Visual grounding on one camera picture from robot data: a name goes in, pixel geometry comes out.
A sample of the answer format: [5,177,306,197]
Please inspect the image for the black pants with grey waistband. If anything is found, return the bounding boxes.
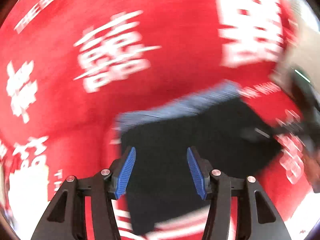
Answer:
[116,80,283,236]

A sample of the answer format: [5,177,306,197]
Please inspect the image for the person's right hand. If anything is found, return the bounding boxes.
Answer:
[302,137,319,193]

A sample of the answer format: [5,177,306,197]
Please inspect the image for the red blanket with white characters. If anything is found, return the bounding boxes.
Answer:
[1,0,319,239]

